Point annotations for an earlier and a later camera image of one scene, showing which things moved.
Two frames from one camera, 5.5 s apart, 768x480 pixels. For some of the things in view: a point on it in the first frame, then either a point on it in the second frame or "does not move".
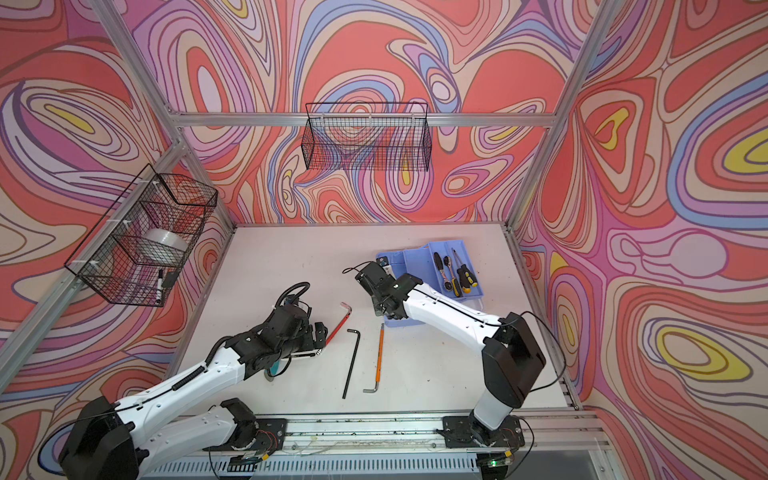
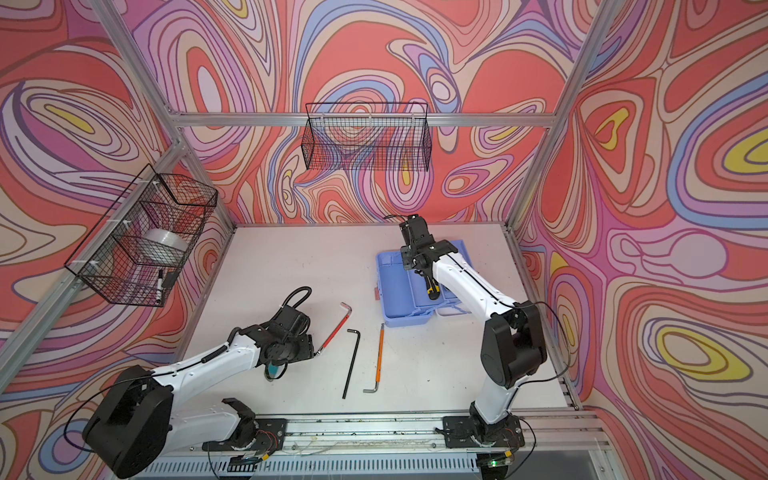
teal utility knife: x=273 y=370 does not move
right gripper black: x=378 y=309 → x=406 y=254
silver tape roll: x=167 y=238 does not move
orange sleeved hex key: x=379 y=362 does not move
